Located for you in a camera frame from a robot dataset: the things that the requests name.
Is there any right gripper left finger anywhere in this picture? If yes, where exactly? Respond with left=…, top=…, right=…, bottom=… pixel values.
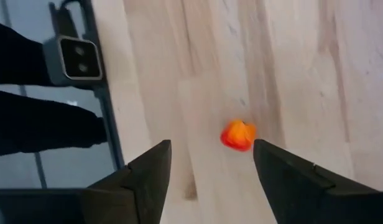
left=82, top=139, right=172, bottom=224

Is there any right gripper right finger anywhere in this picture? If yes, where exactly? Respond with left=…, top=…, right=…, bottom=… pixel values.
left=253, top=139, right=383, bottom=224

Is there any lumpy red-orange fruit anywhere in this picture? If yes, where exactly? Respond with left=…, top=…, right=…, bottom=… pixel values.
left=219, top=119, right=257, bottom=152

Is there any person's leg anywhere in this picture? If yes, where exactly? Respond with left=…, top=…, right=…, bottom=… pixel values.
left=0, top=20, right=54, bottom=87

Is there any grey two-lens camera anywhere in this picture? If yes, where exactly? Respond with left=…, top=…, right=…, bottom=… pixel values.
left=42, top=34, right=104, bottom=88

